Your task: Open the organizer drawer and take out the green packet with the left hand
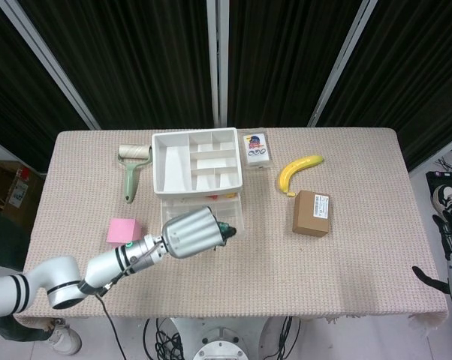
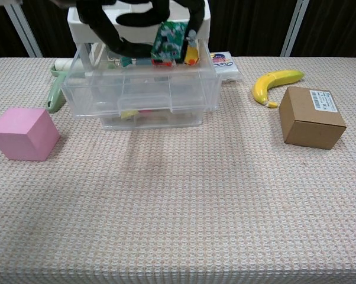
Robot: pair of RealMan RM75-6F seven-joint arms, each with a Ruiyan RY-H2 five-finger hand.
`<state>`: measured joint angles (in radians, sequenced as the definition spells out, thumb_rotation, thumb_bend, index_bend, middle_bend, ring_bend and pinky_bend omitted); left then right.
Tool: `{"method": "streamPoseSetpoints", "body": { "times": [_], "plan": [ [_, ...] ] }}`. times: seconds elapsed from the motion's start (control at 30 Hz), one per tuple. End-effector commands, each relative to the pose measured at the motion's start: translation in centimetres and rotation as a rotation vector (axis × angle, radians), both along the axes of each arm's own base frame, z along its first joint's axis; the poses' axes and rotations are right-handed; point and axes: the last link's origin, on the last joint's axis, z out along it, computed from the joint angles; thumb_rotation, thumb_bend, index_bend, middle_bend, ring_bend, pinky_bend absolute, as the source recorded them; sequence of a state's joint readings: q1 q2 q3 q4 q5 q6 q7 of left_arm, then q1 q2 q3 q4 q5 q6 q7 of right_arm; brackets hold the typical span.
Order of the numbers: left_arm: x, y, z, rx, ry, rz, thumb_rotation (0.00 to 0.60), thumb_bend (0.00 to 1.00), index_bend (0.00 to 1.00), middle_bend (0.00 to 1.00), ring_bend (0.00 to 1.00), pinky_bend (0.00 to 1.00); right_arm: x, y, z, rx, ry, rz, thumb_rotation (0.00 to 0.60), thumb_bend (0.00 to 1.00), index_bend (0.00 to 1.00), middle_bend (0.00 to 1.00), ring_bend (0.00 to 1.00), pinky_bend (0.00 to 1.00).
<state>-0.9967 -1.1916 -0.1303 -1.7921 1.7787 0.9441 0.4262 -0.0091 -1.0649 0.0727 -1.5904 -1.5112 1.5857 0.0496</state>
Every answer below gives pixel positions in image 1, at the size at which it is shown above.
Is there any black equipment case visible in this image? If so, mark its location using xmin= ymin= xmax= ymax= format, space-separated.
xmin=425 ymin=170 xmax=452 ymax=196

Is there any grey metal frame pole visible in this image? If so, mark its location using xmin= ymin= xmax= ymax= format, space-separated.
xmin=206 ymin=0 xmax=231 ymax=128
xmin=0 ymin=0 xmax=101 ymax=131
xmin=307 ymin=0 xmax=379 ymax=128

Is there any white drawer organizer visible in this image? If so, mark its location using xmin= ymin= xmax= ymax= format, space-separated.
xmin=151 ymin=127 xmax=246 ymax=198

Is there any white person shoe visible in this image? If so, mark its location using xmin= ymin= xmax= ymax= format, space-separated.
xmin=41 ymin=318 xmax=83 ymax=356

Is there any brown cardboard box with label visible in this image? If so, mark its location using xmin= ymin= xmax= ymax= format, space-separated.
xmin=291 ymin=190 xmax=332 ymax=237

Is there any person dark trouser leg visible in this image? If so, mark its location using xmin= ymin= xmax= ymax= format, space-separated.
xmin=0 ymin=208 xmax=36 ymax=272
xmin=0 ymin=313 xmax=51 ymax=343

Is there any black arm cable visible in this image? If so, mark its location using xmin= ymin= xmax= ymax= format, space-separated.
xmin=94 ymin=291 xmax=128 ymax=360

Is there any pink cube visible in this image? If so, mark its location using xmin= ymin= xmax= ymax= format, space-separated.
xmin=106 ymin=217 xmax=143 ymax=247

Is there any white packaged card pack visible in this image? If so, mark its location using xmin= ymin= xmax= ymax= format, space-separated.
xmin=240 ymin=130 xmax=276 ymax=170

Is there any white black sneaker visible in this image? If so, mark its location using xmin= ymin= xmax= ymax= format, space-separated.
xmin=432 ymin=183 xmax=452 ymax=218

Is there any black cable bundle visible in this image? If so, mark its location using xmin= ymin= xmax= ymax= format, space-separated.
xmin=265 ymin=316 xmax=302 ymax=360
xmin=142 ymin=317 xmax=185 ymax=360

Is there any yellow banana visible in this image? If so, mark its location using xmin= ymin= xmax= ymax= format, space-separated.
xmin=278 ymin=154 xmax=325 ymax=199

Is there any black pleated curtain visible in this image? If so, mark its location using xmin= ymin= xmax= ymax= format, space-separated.
xmin=17 ymin=0 xmax=216 ymax=131
xmin=228 ymin=0 xmax=363 ymax=128
xmin=0 ymin=0 xmax=92 ymax=170
xmin=315 ymin=0 xmax=452 ymax=172

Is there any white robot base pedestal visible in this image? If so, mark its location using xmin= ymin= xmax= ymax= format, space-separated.
xmin=170 ymin=317 xmax=273 ymax=360

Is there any beige woven tablecloth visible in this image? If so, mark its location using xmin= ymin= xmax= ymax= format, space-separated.
xmin=14 ymin=127 xmax=449 ymax=332

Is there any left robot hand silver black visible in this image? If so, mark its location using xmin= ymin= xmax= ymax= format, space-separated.
xmin=161 ymin=205 xmax=237 ymax=260

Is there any green handled lint roller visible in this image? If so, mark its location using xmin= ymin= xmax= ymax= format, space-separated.
xmin=116 ymin=144 xmax=153 ymax=205

